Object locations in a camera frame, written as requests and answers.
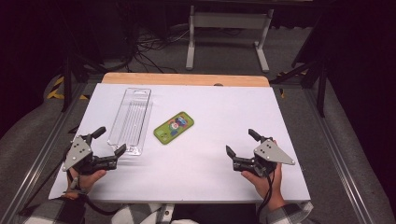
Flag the clear plastic packaging tray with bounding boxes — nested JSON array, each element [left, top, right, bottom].
[[106, 87, 153, 157]]

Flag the person's left hand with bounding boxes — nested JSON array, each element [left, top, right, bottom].
[[66, 167, 107, 196]]

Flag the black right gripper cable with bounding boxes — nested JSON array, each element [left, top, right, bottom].
[[255, 169, 276, 222]]

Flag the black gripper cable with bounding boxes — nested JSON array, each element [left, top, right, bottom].
[[70, 174, 125, 217], [255, 169, 276, 222]]

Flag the white metal stand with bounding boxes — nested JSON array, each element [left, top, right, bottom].
[[185, 5, 276, 74]]

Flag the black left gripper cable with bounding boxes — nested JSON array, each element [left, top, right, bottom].
[[70, 174, 125, 217]]

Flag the aluminium floor rail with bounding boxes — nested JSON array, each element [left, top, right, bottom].
[[302, 87, 376, 224], [0, 81, 90, 224]]

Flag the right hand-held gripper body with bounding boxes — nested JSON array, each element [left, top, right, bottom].
[[232, 138, 296, 179]]

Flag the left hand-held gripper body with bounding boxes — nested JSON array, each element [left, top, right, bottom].
[[61, 133, 120, 175]]

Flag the yellow black floor tape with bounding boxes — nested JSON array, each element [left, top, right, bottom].
[[46, 76, 91, 102]]

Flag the person's right hand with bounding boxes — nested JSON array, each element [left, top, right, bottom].
[[240, 162, 288, 209]]

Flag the person's plaid shirt torso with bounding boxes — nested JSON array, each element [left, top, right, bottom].
[[111, 203, 260, 224]]

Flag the black metal stand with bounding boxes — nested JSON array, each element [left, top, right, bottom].
[[269, 55, 329, 119], [59, 50, 108, 114]]

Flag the black floor cables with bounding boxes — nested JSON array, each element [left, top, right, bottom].
[[132, 26, 191, 75]]

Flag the green cartoon phone case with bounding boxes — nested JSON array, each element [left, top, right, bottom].
[[152, 110, 195, 146]]

